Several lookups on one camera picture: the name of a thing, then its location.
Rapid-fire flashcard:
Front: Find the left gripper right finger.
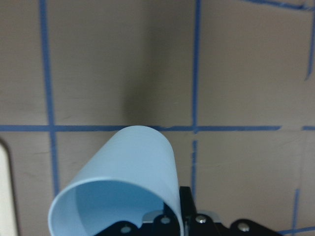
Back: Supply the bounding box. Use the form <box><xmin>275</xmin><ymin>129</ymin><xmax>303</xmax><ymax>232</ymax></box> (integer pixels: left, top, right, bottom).
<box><xmin>179</xmin><ymin>186</ymin><xmax>280</xmax><ymax>236</ymax></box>

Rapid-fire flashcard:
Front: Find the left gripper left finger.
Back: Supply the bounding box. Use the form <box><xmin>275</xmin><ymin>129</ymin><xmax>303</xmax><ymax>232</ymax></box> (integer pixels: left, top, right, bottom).
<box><xmin>96</xmin><ymin>203</ymin><xmax>182</xmax><ymax>236</ymax></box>

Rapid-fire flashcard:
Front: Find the light blue plastic cup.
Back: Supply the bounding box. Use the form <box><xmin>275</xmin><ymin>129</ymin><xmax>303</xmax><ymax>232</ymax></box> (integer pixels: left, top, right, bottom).
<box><xmin>48</xmin><ymin>126</ymin><xmax>180</xmax><ymax>236</ymax></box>

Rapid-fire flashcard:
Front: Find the beige serving tray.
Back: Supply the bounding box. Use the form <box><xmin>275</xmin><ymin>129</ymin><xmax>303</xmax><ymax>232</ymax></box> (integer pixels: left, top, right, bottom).
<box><xmin>0</xmin><ymin>142</ymin><xmax>19</xmax><ymax>236</ymax></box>

